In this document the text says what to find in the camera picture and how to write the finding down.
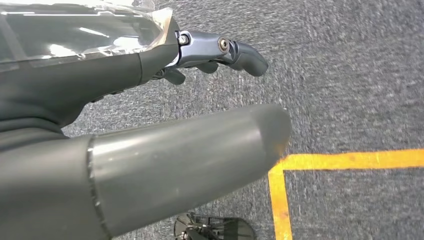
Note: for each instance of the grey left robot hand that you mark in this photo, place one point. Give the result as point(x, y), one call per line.
point(165, 165)

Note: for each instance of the black left robot foot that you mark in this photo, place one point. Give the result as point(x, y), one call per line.
point(232, 230)

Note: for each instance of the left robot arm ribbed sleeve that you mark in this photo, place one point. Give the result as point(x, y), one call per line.
point(20, 136)

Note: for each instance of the yellow floor tape square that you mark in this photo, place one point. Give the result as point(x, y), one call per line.
point(348, 160)

